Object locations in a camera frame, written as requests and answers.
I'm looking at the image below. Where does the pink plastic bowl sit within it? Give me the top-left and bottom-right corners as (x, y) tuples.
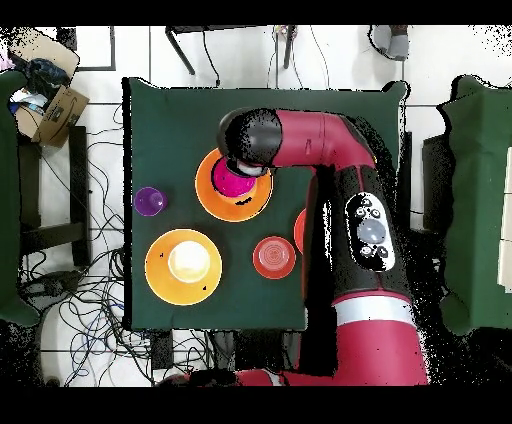
(211, 157), (258, 199)

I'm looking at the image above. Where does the small red bowl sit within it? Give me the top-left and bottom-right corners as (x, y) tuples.
(252, 235), (298, 280)

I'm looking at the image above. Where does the large orange bowl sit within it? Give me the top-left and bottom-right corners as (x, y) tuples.
(144, 228), (224, 307)
(194, 147), (274, 223)

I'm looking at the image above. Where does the wide red bowl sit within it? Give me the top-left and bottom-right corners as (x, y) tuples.
(293, 207), (308, 255)

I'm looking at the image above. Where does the purple plastic cup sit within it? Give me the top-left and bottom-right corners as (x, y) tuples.
(133, 186), (169, 218)

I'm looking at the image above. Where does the dark green tablecloth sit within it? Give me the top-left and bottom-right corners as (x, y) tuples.
(122, 77), (409, 332)

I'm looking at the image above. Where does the black metal stand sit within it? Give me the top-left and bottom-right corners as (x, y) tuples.
(164, 24), (299, 77)

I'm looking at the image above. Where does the person's foot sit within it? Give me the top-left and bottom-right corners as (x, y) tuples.
(368, 24), (409, 62)

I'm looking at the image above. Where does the open cardboard box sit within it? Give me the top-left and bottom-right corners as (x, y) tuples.
(13, 84), (91, 149)

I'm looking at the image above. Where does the green covered table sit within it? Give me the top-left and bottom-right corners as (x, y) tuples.
(437, 74), (512, 336)
(0, 69), (41, 327)

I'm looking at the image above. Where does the dark blue bag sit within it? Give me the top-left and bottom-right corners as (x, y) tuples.
(21, 57), (72, 99)

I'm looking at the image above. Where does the flat cardboard sheet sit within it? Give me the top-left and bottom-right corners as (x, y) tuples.
(5, 26), (81, 81)

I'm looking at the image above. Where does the black cable bundle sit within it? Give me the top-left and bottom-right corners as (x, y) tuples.
(17, 103), (213, 387)

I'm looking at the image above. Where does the black bench frame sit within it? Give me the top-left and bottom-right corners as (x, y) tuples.
(17, 125), (92, 268)

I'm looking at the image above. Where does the black metal frame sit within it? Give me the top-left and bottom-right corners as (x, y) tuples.
(55, 25), (117, 72)

